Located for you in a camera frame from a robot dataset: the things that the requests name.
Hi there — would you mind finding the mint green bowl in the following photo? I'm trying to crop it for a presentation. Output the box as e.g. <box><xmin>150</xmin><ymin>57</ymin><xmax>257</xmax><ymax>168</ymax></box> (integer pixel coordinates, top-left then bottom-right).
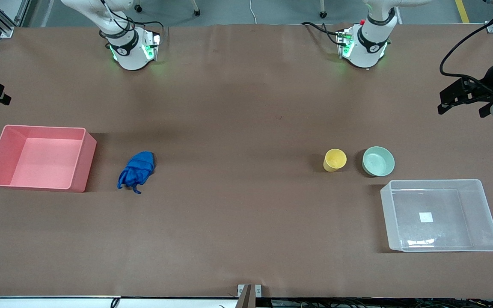
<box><xmin>362</xmin><ymin>146</ymin><xmax>395</xmax><ymax>177</ymax></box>

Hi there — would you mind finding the yellow cup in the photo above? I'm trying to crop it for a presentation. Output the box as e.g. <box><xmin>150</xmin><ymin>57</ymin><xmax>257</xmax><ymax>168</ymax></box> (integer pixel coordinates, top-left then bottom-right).
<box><xmin>323</xmin><ymin>148</ymin><xmax>347</xmax><ymax>172</ymax></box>

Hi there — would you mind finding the blue cloth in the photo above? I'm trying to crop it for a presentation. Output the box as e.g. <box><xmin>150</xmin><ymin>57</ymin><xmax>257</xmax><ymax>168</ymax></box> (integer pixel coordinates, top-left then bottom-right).
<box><xmin>117</xmin><ymin>151</ymin><xmax>156</xmax><ymax>194</ymax></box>

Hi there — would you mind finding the clear plastic box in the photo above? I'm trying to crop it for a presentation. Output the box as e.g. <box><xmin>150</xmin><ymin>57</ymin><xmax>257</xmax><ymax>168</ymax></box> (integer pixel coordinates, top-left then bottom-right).
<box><xmin>380</xmin><ymin>179</ymin><xmax>493</xmax><ymax>253</ymax></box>

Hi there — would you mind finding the pink plastic bin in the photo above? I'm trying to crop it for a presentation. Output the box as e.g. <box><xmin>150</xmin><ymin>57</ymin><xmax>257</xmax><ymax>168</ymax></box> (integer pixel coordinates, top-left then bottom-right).
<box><xmin>0</xmin><ymin>124</ymin><xmax>97</xmax><ymax>193</ymax></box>

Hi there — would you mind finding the brown table cover sheet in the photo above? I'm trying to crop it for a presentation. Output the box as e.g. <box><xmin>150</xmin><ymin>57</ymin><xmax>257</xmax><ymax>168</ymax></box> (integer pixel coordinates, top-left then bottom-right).
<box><xmin>0</xmin><ymin>24</ymin><xmax>493</xmax><ymax>299</ymax></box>

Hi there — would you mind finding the white table edge board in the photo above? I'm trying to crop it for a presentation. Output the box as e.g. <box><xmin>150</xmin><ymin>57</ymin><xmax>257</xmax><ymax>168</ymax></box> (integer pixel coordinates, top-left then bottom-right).
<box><xmin>0</xmin><ymin>295</ymin><xmax>238</xmax><ymax>308</ymax></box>

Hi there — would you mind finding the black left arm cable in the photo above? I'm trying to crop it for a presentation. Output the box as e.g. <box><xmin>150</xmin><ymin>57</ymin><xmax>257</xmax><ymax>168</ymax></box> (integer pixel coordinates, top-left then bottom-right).
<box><xmin>440</xmin><ymin>0</ymin><xmax>493</xmax><ymax>84</ymax></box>

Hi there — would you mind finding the black left base cable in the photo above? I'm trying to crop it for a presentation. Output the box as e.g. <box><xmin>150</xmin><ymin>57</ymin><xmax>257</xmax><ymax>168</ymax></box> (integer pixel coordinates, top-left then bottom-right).
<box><xmin>301</xmin><ymin>21</ymin><xmax>344</xmax><ymax>47</ymax></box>

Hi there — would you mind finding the black base cable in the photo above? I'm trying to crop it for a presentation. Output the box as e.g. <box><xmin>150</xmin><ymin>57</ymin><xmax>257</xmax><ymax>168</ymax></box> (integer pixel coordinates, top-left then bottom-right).
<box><xmin>301</xmin><ymin>21</ymin><xmax>344</xmax><ymax>47</ymax></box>
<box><xmin>99</xmin><ymin>0</ymin><xmax>164</xmax><ymax>41</ymax></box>

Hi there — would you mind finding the black right base cable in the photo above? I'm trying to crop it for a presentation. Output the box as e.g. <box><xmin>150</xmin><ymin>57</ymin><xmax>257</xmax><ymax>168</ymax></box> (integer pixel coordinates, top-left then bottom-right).
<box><xmin>99</xmin><ymin>0</ymin><xmax>164</xmax><ymax>41</ymax></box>

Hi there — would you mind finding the metal table edge bracket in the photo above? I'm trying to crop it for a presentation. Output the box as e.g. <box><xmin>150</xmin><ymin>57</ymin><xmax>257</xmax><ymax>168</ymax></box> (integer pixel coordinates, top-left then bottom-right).
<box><xmin>237</xmin><ymin>284</ymin><xmax>262</xmax><ymax>308</ymax></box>

